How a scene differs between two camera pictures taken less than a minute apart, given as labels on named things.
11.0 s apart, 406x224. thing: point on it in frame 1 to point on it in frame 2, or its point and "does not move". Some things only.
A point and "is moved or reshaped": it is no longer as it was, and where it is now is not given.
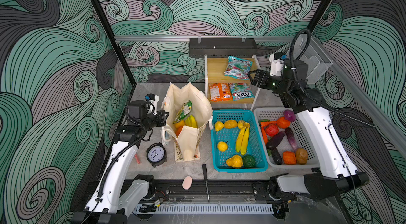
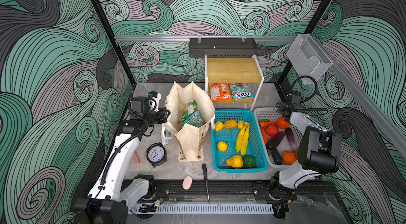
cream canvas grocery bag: (188, 112) does not move
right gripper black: (263, 74) to (279, 106)
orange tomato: (283, 123) does not move
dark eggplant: (274, 140) does not move
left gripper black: (162, 116) does not move
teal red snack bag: (238, 68) to (195, 120)
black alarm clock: (156, 154) does not move
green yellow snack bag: (184, 110) is moved or reshaped
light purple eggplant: (291, 139) does not move
